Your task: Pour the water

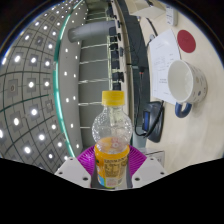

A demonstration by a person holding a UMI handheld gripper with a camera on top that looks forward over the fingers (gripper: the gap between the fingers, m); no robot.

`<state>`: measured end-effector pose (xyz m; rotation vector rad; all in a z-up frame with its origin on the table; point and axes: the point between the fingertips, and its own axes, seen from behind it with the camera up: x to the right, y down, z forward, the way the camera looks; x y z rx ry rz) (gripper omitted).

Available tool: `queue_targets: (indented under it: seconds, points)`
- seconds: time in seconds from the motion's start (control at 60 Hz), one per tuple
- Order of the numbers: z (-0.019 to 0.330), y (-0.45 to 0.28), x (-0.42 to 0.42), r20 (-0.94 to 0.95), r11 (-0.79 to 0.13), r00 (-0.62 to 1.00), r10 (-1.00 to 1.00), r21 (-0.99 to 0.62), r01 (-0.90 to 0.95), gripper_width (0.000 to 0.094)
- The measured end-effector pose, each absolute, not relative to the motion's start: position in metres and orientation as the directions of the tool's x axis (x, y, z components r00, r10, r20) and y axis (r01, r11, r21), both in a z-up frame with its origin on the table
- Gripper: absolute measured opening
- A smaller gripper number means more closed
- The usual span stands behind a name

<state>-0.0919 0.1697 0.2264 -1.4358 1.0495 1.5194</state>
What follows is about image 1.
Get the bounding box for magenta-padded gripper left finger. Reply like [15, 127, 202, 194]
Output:
[54, 145, 97, 188]

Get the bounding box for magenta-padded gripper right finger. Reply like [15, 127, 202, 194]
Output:
[128, 145, 168, 189]

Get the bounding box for yellow-capped clear drink bottle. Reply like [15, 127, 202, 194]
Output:
[91, 90, 134, 189]

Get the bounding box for round ceiling lights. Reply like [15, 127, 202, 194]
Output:
[0, 0, 88, 168]

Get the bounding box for black office chairs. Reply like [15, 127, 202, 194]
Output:
[106, 6, 126, 91]

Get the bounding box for white printed paper sheet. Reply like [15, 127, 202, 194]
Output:
[147, 28, 183, 105]

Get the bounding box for long curved conference desk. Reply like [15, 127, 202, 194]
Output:
[111, 0, 149, 148]

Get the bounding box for flat round red coaster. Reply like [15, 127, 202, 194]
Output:
[176, 29, 197, 54]

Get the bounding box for white open cardboard box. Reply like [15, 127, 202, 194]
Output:
[124, 0, 168, 19]

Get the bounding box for white mug with blue handle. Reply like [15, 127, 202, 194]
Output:
[167, 59, 209, 119]

